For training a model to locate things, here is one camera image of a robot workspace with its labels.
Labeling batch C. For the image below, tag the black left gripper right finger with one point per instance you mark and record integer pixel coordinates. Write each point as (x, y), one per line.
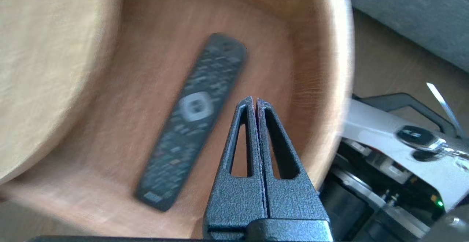
(293, 201)

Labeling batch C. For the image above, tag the black TV remote control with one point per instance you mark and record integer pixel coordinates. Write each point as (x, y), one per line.
(190, 125)

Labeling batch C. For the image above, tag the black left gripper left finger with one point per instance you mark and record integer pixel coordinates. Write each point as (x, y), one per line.
(234, 201)

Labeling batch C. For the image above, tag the round wooden nightstand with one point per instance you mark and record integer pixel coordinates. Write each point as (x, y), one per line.
(47, 70)

